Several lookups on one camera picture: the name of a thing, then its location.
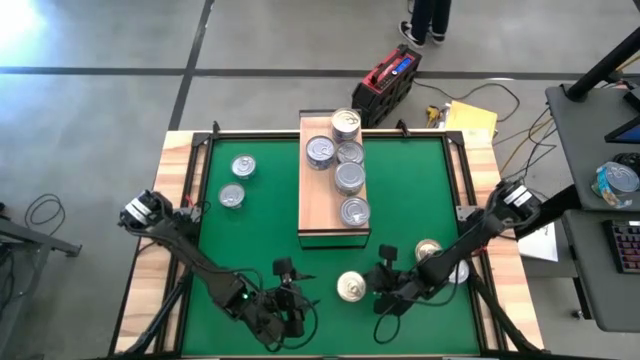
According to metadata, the black floor cable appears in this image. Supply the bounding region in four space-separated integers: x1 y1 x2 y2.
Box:
413 79 521 124
24 193 66 232

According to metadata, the yellow paper pad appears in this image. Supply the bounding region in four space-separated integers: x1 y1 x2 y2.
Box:
443 99 499 139

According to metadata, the wooden shelf with black frame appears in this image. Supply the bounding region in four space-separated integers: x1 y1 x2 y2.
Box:
298 109 372 250

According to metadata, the black monitor pole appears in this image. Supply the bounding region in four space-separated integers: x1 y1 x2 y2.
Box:
566 27 640 103

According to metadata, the blue fish-print seafood can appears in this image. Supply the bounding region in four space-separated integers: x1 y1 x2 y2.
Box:
305 134 337 164

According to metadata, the colourful-label can with silver lid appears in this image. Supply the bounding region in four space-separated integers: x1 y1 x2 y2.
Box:
591 160 640 210

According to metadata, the black desk support bar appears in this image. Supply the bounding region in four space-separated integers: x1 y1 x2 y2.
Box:
513 187 576 241

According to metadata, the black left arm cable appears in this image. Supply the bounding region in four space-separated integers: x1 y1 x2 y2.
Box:
267 279 320 352

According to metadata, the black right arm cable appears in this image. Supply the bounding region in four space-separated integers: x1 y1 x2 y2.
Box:
372 303 402 345

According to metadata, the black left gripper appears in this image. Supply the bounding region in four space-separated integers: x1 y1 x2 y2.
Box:
249 257 321 347

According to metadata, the red and black tool case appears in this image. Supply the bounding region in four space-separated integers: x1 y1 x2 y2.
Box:
351 43 424 129

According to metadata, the green table mat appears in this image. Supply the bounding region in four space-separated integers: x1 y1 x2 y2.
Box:
182 138 482 357

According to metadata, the black keyboard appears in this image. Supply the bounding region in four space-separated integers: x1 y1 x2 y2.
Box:
606 218 640 275

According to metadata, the blue-label silver-lid can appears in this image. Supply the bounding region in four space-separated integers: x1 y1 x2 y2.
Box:
230 153 258 180

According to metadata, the black table frame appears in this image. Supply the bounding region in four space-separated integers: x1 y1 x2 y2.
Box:
177 119 501 359

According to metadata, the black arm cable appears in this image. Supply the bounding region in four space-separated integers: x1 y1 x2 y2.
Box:
267 279 320 352
372 303 402 345

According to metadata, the person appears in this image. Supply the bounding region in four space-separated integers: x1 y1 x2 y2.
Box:
398 0 454 50

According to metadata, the black metal stand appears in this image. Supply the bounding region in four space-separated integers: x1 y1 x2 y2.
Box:
0 202 82 360

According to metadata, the white paper sheet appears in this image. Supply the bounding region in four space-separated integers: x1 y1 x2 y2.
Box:
517 222 560 264

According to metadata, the black tablet screen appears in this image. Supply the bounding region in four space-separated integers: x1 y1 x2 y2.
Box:
603 115 640 146

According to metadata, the grey desk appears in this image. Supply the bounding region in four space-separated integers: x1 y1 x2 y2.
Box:
544 83 640 211
562 208 640 334

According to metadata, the yellow power plug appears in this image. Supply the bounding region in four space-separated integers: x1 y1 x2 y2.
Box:
424 104 446 126

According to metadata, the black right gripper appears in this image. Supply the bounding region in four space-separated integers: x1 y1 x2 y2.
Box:
364 243 426 316

